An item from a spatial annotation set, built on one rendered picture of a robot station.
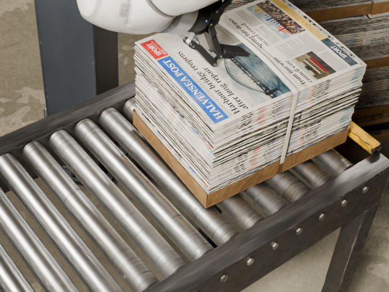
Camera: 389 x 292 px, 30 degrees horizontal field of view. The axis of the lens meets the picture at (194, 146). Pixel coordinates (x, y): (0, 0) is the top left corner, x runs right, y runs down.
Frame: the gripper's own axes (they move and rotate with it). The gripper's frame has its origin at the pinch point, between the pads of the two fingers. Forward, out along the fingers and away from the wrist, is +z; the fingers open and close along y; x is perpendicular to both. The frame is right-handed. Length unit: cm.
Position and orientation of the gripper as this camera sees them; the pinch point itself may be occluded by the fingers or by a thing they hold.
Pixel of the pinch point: (255, 20)
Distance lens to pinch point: 142.4
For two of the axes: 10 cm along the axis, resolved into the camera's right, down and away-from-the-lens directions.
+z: 6.8, -0.3, 7.4
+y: -4.1, 8.1, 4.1
